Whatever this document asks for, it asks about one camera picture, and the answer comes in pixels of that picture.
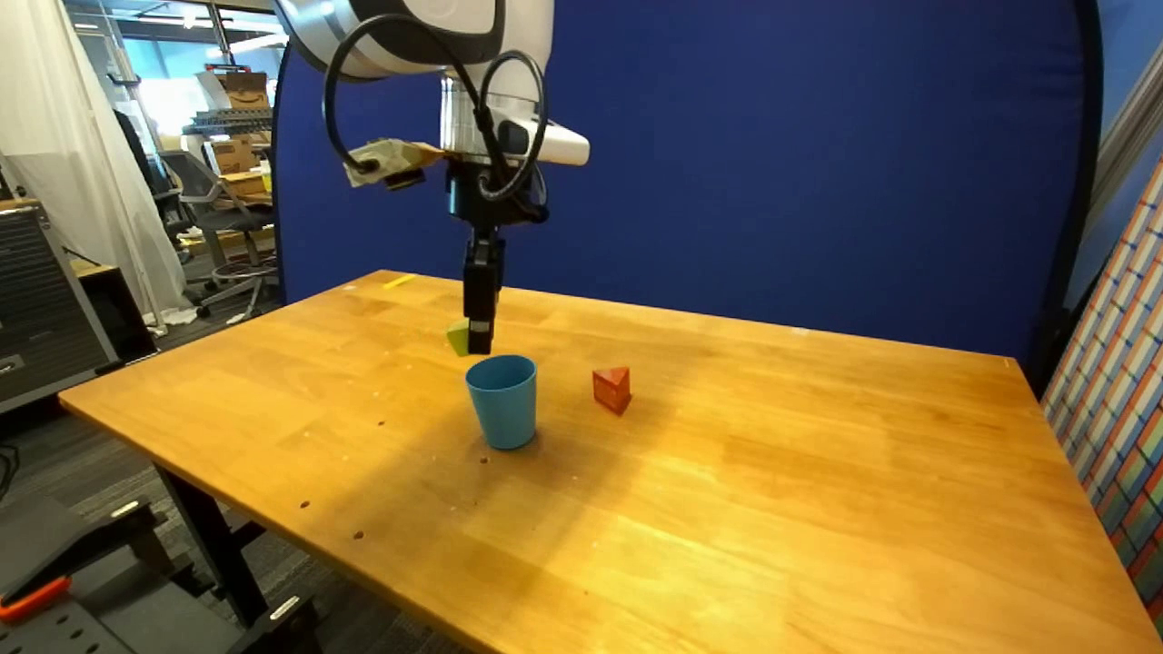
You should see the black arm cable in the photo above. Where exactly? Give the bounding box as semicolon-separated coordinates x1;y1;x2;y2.
321;11;553;204

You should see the yellow block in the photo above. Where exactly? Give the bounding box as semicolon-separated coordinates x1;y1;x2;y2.
447;323;470;355

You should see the black equipment case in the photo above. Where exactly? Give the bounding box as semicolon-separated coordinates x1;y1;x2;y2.
0;208;118;413

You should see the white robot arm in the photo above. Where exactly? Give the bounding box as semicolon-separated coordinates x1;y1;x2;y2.
272;0;593;355

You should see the black floor stand base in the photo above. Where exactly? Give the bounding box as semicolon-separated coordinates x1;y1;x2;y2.
0;503;323;654

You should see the blue round backdrop screen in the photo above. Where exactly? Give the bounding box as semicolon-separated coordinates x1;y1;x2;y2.
277;0;1102;382

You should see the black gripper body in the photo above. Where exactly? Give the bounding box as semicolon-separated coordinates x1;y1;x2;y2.
447;164;549;283

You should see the white curtain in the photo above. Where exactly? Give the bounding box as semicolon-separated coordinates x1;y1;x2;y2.
0;0;198;331

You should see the black table leg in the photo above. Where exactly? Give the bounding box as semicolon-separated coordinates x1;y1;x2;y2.
159;469;264;625

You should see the orange triangular block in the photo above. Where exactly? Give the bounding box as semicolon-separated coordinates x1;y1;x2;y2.
593;366;632;413

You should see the light blue cup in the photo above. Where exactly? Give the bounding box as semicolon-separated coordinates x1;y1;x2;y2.
467;355;539;452

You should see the colourful checkered panel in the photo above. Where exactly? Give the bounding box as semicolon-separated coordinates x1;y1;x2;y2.
1043;168;1163;629

